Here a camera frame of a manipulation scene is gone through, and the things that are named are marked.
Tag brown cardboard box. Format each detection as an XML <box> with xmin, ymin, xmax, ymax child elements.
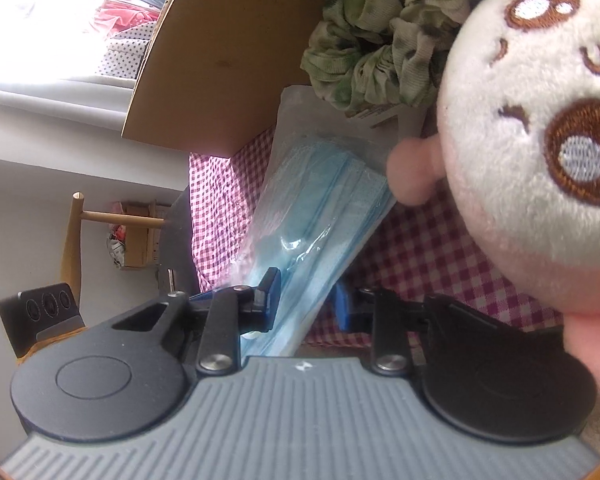
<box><xmin>121</xmin><ymin>0</ymin><xmax>361</xmax><ymax>158</ymax></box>

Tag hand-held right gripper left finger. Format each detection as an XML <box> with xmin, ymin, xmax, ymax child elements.
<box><xmin>111</xmin><ymin>266</ymin><xmax>283</xmax><ymax>375</ymax></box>

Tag blue face mask packet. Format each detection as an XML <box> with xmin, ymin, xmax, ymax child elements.
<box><xmin>227</xmin><ymin>85</ymin><xmax>425</xmax><ymax>361</ymax></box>

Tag pink white plush toy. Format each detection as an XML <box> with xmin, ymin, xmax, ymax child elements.
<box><xmin>386</xmin><ymin>0</ymin><xmax>600</xmax><ymax>401</ymax></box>

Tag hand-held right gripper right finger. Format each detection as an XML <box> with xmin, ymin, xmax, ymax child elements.
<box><xmin>334</xmin><ymin>281</ymin><xmax>481</xmax><ymax>377</ymax></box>

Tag pink hanging clothes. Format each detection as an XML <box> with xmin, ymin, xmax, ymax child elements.
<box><xmin>92</xmin><ymin>0</ymin><xmax>165</xmax><ymax>41</ymax></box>

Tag pale grey curtain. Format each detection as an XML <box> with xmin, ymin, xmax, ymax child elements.
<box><xmin>0</xmin><ymin>72</ymin><xmax>136</xmax><ymax>136</ymax></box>

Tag white polka-dot cloth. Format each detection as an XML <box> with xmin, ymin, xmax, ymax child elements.
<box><xmin>100</xmin><ymin>35</ymin><xmax>155</xmax><ymax>78</ymax></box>

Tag green scrunchie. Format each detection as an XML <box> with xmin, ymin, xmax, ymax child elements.
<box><xmin>300</xmin><ymin>0</ymin><xmax>518</xmax><ymax>116</ymax></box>

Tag small cluttered cardboard box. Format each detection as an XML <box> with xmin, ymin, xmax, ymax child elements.
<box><xmin>106</xmin><ymin>201</ymin><xmax>163</xmax><ymax>270</ymax></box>

